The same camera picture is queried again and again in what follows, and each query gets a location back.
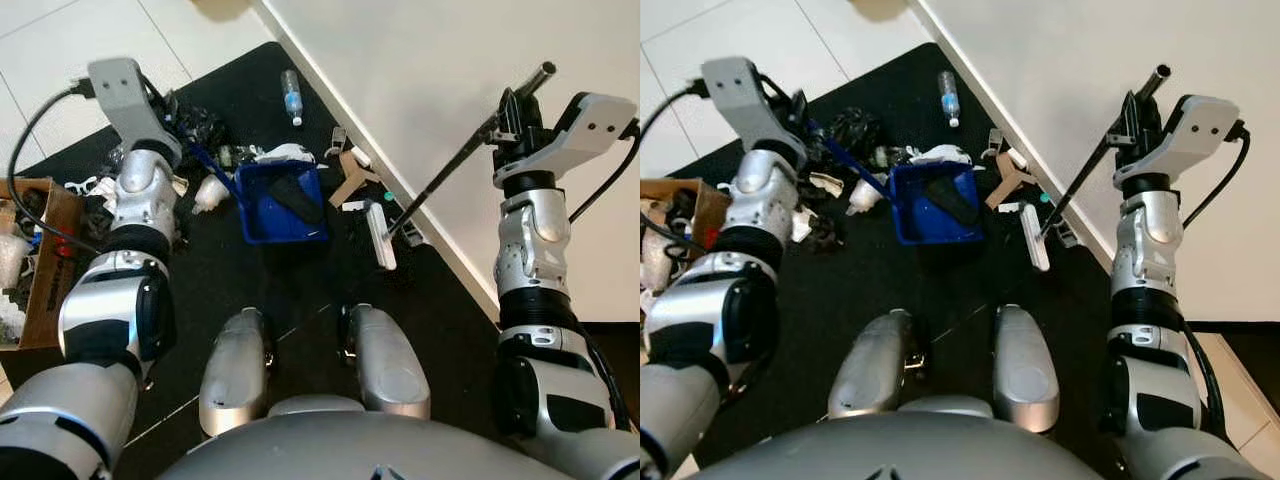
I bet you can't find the white broom with black pole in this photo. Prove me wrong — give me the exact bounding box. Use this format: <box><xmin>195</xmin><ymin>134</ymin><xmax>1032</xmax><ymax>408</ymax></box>
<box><xmin>366</xmin><ymin>62</ymin><xmax>558</xmax><ymax>271</ymax></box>
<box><xmin>1020</xmin><ymin>63</ymin><xmax>1173</xmax><ymax>273</ymax></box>

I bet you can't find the blue dustpan with black handle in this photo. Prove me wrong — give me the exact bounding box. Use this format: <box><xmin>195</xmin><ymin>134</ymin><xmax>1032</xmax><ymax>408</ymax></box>
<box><xmin>185</xmin><ymin>140</ymin><xmax>331</xmax><ymax>244</ymax></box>
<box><xmin>808</xmin><ymin>118</ymin><xmax>986</xmax><ymax>246</ymax></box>

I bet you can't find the black floor mat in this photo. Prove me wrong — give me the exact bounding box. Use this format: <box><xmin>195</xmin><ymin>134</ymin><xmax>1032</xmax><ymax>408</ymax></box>
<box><xmin>690</xmin><ymin>40</ymin><xmax>1280</xmax><ymax>480</ymax></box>
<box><xmin>10</xmin><ymin>40</ymin><xmax>641</xmax><ymax>480</ymax></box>

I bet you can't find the black plastic bag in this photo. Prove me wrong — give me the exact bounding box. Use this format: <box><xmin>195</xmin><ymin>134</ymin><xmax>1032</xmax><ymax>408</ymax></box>
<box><xmin>830</xmin><ymin>105</ymin><xmax>889</xmax><ymax>153</ymax></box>
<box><xmin>165</xmin><ymin>95</ymin><xmax>231</xmax><ymax>151</ymax></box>

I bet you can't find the white moulded foam piece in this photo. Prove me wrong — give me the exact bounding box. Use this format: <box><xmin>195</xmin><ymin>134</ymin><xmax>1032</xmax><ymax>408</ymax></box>
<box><xmin>192</xmin><ymin>175</ymin><xmax>236</xmax><ymax>213</ymax></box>
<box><xmin>845</xmin><ymin>178</ymin><xmax>886</xmax><ymax>216</ymax></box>

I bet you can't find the white crumpled paper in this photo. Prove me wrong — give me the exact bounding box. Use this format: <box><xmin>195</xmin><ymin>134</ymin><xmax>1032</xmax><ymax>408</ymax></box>
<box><xmin>250</xmin><ymin>143</ymin><xmax>316</xmax><ymax>167</ymax></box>
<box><xmin>900</xmin><ymin>143</ymin><xmax>966</xmax><ymax>167</ymax></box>

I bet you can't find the clear bottle with blue label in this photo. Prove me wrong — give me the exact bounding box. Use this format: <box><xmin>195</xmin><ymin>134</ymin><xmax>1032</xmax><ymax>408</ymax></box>
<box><xmin>937</xmin><ymin>70</ymin><xmax>961</xmax><ymax>129</ymax></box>
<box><xmin>281</xmin><ymin>70</ymin><xmax>304</xmax><ymax>127</ymax></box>

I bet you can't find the brown cardboard box with rubbish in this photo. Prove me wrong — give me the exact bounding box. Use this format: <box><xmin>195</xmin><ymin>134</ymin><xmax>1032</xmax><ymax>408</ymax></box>
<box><xmin>0</xmin><ymin>178</ymin><xmax>86</xmax><ymax>351</ymax></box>
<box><xmin>640</xmin><ymin>178</ymin><xmax>731</xmax><ymax>301</ymax></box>

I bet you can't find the brown cardboard piece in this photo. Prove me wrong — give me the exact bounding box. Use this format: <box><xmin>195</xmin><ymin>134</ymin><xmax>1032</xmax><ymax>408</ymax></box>
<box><xmin>328</xmin><ymin>150</ymin><xmax>379</xmax><ymax>209</ymax></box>
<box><xmin>985</xmin><ymin>150</ymin><xmax>1039</xmax><ymax>209</ymax></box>

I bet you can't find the black cloth rubbish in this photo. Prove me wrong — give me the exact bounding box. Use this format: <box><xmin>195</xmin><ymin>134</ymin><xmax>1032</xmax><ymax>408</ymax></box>
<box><xmin>925</xmin><ymin>178</ymin><xmax>976</xmax><ymax>226</ymax></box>
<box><xmin>272</xmin><ymin>175</ymin><xmax>323</xmax><ymax>223</ymax></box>

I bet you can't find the silver right robot leg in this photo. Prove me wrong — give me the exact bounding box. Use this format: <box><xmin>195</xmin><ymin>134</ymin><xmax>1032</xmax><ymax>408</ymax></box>
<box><xmin>992</xmin><ymin>303</ymin><xmax>1061</xmax><ymax>433</ymax></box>
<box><xmin>340</xmin><ymin>303</ymin><xmax>431</xmax><ymax>421</ymax></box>

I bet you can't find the silver robot leg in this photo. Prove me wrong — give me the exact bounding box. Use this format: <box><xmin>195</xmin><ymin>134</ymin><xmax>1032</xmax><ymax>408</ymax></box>
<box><xmin>992</xmin><ymin>303</ymin><xmax>1061</xmax><ymax>433</ymax></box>
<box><xmin>198</xmin><ymin>308</ymin><xmax>273</xmax><ymax>437</ymax></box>
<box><xmin>828</xmin><ymin>308</ymin><xmax>916</xmax><ymax>419</ymax></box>
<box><xmin>340</xmin><ymin>303</ymin><xmax>431</xmax><ymax>421</ymax></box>

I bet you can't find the silver left robot leg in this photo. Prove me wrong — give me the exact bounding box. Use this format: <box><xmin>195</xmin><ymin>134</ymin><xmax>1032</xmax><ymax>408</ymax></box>
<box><xmin>828</xmin><ymin>308</ymin><xmax>916</xmax><ymax>419</ymax></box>
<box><xmin>198</xmin><ymin>308</ymin><xmax>273</xmax><ymax>437</ymax></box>

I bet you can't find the grey robot torso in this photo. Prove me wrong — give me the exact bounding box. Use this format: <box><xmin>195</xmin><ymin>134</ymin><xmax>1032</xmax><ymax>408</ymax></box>
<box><xmin>155</xmin><ymin>395</ymin><xmax>546</xmax><ymax>480</ymax></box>
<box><xmin>690</xmin><ymin>395</ymin><xmax>1101</xmax><ymax>480</ymax></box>

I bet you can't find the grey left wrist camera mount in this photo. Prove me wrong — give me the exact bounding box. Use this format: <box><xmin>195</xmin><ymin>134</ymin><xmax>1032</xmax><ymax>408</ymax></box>
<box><xmin>87</xmin><ymin>57</ymin><xmax>184</xmax><ymax>166</ymax></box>
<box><xmin>700</xmin><ymin>57</ymin><xmax>806</xmax><ymax>166</ymax></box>

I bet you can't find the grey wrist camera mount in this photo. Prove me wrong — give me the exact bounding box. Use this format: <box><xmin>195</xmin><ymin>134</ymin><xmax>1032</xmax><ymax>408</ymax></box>
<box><xmin>520</xmin><ymin>93</ymin><xmax>639</xmax><ymax>181</ymax></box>
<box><xmin>700</xmin><ymin>57</ymin><xmax>806</xmax><ymax>166</ymax></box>
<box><xmin>1135</xmin><ymin>95</ymin><xmax>1241</xmax><ymax>183</ymax></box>
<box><xmin>87</xmin><ymin>57</ymin><xmax>184</xmax><ymax>166</ymax></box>

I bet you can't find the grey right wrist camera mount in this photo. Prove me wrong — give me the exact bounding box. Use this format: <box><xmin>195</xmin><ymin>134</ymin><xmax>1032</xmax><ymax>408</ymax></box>
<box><xmin>1135</xmin><ymin>95</ymin><xmax>1241</xmax><ymax>183</ymax></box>
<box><xmin>520</xmin><ymin>93</ymin><xmax>639</xmax><ymax>181</ymax></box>

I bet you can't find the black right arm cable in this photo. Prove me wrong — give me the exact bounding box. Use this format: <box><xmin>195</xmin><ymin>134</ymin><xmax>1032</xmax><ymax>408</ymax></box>
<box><xmin>1180</xmin><ymin>118</ymin><xmax>1253</xmax><ymax>231</ymax></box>
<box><xmin>568</xmin><ymin>118</ymin><xmax>641</xmax><ymax>226</ymax></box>

